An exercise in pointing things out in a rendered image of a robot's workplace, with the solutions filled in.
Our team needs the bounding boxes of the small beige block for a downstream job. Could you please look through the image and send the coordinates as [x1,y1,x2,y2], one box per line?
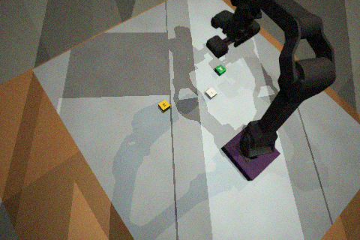
[205,87,217,100]

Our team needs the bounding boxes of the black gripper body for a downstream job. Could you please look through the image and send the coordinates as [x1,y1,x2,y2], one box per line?
[206,17,260,58]

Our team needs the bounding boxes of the yellow block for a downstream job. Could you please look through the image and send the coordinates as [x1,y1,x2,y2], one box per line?
[158,100,170,112]

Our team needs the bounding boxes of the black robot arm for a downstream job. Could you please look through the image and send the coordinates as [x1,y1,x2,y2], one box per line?
[211,0,337,163]

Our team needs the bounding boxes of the green block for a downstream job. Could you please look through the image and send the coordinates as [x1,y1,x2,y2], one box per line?
[214,64,226,76]

